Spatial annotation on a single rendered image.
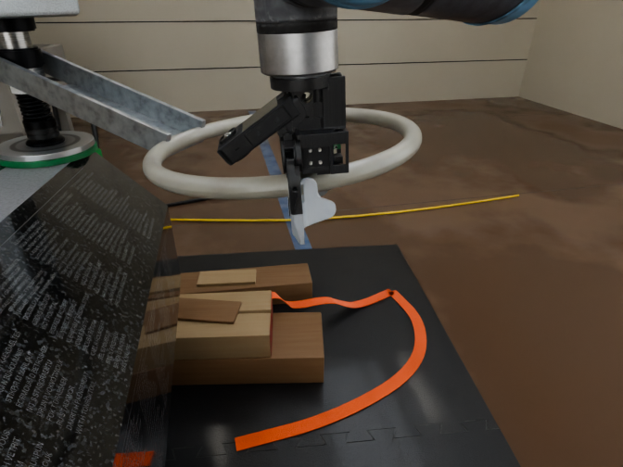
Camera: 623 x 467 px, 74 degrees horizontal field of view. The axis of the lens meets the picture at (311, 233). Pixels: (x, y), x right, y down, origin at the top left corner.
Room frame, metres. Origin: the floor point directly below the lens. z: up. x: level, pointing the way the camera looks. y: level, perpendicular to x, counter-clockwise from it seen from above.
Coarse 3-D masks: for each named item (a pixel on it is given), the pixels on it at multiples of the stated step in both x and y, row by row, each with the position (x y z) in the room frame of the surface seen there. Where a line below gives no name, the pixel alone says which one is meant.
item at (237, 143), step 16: (288, 96) 0.50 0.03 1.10; (256, 112) 0.53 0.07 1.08; (272, 112) 0.49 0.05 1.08; (288, 112) 0.50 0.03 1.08; (240, 128) 0.51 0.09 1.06; (256, 128) 0.49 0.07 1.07; (272, 128) 0.49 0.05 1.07; (224, 144) 0.49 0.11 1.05; (240, 144) 0.49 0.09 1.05; (256, 144) 0.49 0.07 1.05; (224, 160) 0.49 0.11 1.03
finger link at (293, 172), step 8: (288, 152) 0.49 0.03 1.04; (288, 160) 0.47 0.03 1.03; (288, 168) 0.47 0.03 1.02; (296, 168) 0.47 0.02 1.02; (288, 176) 0.47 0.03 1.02; (296, 176) 0.47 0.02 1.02; (288, 184) 0.46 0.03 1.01; (296, 184) 0.46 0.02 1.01; (296, 192) 0.47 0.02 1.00; (296, 200) 0.47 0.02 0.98; (296, 208) 0.47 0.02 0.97
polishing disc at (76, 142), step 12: (60, 132) 1.09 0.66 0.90; (72, 132) 1.09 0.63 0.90; (0, 144) 0.98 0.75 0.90; (12, 144) 0.99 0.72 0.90; (24, 144) 0.99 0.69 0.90; (60, 144) 0.99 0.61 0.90; (72, 144) 0.99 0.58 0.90; (84, 144) 0.99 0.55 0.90; (0, 156) 0.91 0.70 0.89; (12, 156) 0.90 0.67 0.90; (24, 156) 0.90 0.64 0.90; (36, 156) 0.90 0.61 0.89; (48, 156) 0.91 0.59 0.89; (60, 156) 0.92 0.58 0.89
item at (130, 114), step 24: (0, 72) 0.94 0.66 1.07; (24, 72) 0.91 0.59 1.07; (48, 72) 1.04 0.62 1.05; (72, 72) 1.01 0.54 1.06; (48, 96) 0.89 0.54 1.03; (72, 96) 0.86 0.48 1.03; (96, 96) 0.97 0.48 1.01; (120, 96) 0.96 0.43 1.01; (144, 96) 0.93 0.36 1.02; (96, 120) 0.84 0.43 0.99; (120, 120) 0.81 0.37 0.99; (144, 120) 0.90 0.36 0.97; (168, 120) 0.91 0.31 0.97; (192, 120) 0.88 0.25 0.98; (144, 144) 0.79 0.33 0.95
